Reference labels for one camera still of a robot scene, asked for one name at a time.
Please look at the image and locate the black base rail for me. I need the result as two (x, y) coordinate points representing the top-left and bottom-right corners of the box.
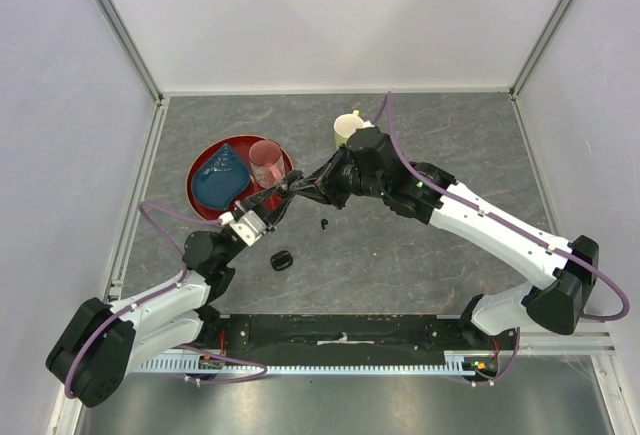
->
(214, 312), (481, 367)

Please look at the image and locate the red round tray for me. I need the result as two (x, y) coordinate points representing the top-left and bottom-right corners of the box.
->
(186, 135), (263, 220)

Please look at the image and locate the slotted cable duct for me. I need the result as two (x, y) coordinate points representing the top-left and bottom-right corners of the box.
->
(134, 350), (497, 376)

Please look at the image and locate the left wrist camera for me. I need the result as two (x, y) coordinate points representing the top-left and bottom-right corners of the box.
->
(229, 210), (267, 247)

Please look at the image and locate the left aluminium frame post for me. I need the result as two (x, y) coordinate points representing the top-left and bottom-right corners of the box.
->
(68, 0), (166, 106)

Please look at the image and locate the purple cable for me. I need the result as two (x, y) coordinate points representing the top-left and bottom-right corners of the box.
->
(373, 90), (630, 320)
(64, 200), (236, 400)

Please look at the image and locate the aluminium frame post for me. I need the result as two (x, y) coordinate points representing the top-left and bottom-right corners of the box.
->
(509, 0), (576, 101)
(68, 0), (166, 106)

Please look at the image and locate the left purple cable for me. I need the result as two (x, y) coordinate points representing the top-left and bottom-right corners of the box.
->
(64, 200), (236, 400)

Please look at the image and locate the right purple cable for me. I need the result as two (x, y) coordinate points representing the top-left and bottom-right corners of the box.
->
(373, 90), (630, 320)

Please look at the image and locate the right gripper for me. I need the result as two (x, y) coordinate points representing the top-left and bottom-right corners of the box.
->
(291, 143), (386, 210)

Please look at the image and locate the black charging case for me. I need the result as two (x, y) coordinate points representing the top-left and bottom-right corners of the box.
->
(270, 250), (294, 271)
(277, 170), (304, 194)

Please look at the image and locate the pink glass mug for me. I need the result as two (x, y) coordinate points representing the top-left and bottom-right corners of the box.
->
(249, 139), (286, 188)

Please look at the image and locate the yellow ceramic mug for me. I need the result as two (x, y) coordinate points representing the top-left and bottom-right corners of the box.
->
(333, 110), (365, 148)

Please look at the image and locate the blue teardrop plate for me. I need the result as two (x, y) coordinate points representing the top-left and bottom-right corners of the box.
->
(191, 143), (250, 210)

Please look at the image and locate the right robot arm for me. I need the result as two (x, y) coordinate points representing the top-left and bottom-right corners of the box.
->
(291, 127), (599, 349)

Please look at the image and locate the right aluminium frame post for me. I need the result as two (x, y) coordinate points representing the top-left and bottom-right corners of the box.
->
(509, 0), (576, 101)

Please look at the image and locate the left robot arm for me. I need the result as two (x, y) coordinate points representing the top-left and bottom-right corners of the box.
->
(45, 170), (302, 407)

